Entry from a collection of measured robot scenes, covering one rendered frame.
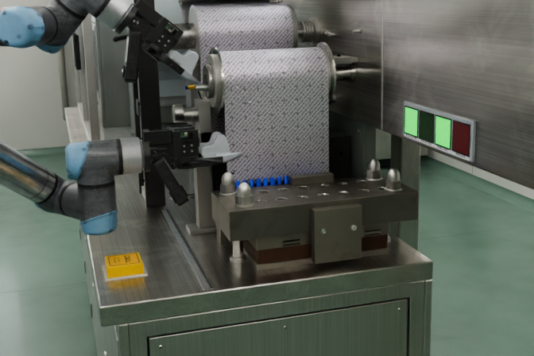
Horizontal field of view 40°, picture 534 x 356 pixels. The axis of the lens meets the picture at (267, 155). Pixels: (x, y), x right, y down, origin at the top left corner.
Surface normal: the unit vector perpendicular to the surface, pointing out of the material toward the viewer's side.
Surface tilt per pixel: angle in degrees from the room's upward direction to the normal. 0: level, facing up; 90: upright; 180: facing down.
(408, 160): 90
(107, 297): 0
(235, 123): 90
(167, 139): 90
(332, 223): 90
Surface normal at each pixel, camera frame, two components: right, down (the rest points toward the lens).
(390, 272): 0.29, 0.20
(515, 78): -0.96, 0.08
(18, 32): -0.17, 0.22
